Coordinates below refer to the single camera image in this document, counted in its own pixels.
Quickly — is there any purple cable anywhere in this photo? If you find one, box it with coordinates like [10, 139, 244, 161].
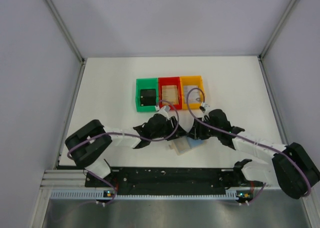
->
[67, 99, 180, 208]
[186, 87, 312, 205]

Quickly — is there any right aluminium frame post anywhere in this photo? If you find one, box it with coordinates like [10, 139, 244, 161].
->
[259, 0, 300, 61]

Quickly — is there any yellow plastic bin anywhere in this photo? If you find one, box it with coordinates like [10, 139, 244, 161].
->
[180, 76, 205, 110]

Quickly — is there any green plastic bin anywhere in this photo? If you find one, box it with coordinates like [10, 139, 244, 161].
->
[135, 78, 159, 112]

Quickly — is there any beige card in holder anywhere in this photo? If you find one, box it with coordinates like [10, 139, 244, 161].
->
[173, 137, 191, 155]

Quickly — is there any silver cards stack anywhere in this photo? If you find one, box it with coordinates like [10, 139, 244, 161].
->
[183, 85, 202, 104]

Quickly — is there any aluminium frame post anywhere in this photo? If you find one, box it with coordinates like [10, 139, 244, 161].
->
[43, 0, 85, 64]
[259, 0, 300, 61]

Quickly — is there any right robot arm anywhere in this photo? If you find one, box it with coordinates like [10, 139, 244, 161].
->
[194, 109, 320, 199]

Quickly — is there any grey slotted cable duct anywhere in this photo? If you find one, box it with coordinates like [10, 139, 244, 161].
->
[49, 189, 239, 201]

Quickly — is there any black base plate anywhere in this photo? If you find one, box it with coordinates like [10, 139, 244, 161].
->
[84, 166, 263, 195]

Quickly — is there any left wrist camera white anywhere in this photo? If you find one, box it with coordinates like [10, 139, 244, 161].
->
[155, 105, 171, 116]

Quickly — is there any black cards stack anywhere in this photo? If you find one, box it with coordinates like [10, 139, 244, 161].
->
[139, 89, 157, 107]

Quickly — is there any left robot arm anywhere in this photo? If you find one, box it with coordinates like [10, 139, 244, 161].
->
[65, 112, 187, 178]

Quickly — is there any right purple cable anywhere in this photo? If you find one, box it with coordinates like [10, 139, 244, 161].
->
[186, 87, 312, 205]

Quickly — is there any red plastic bin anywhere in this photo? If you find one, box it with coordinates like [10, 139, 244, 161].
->
[158, 77, 182, 110]

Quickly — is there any left aluminium frame post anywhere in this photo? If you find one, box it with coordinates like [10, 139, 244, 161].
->
[43, 0, 85, 64]

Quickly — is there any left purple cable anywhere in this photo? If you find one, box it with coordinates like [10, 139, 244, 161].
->
[67, 99, 180, 208]

